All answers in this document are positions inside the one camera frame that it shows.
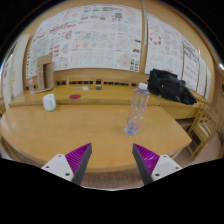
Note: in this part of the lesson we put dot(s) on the black bag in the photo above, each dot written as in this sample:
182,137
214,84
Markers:
168,86

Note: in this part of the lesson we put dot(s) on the white mug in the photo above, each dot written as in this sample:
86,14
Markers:
49,102

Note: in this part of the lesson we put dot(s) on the printed paper wall posters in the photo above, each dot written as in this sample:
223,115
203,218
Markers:
100,36

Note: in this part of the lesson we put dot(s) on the small clear bottle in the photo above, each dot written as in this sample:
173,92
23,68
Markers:
31,87

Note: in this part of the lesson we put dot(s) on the flat round red coaster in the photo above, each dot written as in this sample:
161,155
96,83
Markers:
75,96

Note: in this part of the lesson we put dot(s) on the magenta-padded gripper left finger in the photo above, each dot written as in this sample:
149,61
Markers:
60,165

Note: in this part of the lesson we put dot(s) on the white board panel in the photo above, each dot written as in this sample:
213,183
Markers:
20,66

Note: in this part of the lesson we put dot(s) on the wooden chair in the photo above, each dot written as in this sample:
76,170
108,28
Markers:
203,128

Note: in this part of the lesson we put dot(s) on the black yellow tape measure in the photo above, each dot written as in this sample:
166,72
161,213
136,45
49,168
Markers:
98,87

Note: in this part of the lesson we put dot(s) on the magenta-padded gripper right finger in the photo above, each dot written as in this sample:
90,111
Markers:
163,165

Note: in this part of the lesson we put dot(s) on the small white card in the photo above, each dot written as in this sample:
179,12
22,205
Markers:
85,88

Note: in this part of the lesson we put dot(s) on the brown cardboard box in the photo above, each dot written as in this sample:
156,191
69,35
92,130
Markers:
45,73

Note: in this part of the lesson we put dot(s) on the clear plastic water bottle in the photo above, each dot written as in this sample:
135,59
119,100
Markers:
136,110

